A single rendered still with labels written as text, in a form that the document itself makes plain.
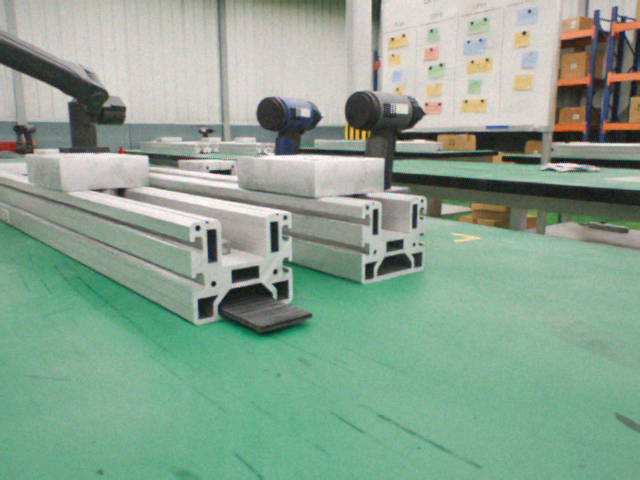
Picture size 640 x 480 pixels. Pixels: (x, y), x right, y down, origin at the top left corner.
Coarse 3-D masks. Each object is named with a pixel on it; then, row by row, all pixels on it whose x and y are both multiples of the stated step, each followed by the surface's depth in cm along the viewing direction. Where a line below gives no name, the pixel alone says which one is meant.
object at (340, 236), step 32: (192, 192) 86; (224, 192) 76; (256, 192) 70; (320, 224) 61; (352, 224) 57; (384, 224) 64; (416, 224) 62; (320, 256) 62; (352, 256) 58; (384, 256) 59; (416, 256) 64
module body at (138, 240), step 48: (0, 192) 96; (48, 192) 73; (144, 192) 68; (48, 240) 76; (96, 240) 64; (144, 240) 51; (192, 240) 44; (240, 240) 52; (288, 240) 50; (144, 288) 52; (192, 288) 44; (288, 288) 51
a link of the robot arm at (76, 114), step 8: (72, 104) 129; (80, 104) 129; (72, 112) 129; (80, 112) 129; (88, 112) 130; (96, 112) 134; (72, 120) 130; (80, 120) 129; (88, 120) 130; (96, 120) 135
